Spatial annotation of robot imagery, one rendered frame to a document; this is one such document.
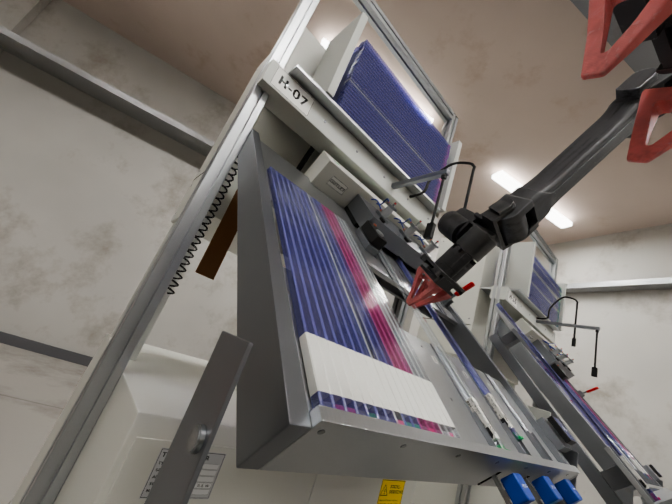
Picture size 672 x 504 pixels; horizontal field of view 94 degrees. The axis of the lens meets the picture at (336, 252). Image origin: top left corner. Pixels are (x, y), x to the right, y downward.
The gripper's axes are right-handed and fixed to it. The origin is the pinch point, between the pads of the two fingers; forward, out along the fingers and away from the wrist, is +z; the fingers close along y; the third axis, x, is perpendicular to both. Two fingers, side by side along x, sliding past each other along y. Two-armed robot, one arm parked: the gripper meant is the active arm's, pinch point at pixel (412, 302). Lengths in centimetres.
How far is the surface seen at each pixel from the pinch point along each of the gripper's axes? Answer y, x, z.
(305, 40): 33, -81, -31
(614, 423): -364, -25, -3
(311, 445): 34.2, 29.7, 4.7
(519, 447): -9.9, 27.0, 2.2
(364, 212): 5.3, -27.5, -5.2
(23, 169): 120, -306, 189
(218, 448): 23.8, 13.7, 32.8
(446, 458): 16.0, 30.0, 3.3
